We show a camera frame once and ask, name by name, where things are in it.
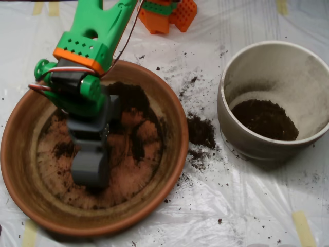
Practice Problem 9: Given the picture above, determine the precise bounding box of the dark soil pile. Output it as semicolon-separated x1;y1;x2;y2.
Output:
52;81;168;196

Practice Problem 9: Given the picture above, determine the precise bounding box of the terracotta plant saucer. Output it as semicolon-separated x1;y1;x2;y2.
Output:
0;59;190;237

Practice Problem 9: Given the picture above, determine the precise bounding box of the small spilled soil clump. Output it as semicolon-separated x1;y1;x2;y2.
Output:
189;148;209;162

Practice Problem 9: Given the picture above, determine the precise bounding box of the large spilled soil heap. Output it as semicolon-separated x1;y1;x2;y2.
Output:
187;115;216;150

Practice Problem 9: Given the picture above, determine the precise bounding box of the white round plant pot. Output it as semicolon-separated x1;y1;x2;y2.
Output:
217;40;329;162

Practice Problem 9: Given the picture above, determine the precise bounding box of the beige masking tape strip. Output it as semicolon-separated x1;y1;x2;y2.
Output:
48;1;60;17
21;220;39;247
276;0;288;16
292;210;316;247
32;2;44;16

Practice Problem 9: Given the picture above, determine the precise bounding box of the clear plastic cover sheet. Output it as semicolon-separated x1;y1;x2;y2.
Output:
0;0;329;247

